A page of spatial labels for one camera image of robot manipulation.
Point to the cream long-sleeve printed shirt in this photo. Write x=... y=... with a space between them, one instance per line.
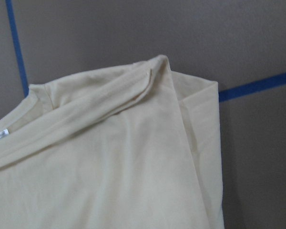
x=135 y=146

